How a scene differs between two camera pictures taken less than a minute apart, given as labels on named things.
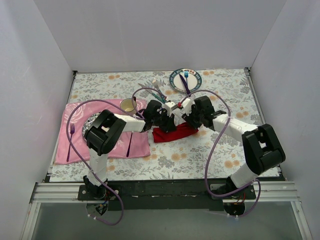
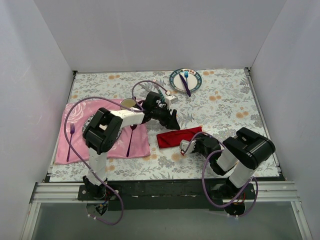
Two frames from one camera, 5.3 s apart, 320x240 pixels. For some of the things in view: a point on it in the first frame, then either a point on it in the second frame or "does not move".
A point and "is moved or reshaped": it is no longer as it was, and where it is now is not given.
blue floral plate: x=88 y=120 does not move
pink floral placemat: x=71 y=145 does not move
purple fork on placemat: x=72 y=130 does not move
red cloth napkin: x=183 y=130 is moved or reshaped
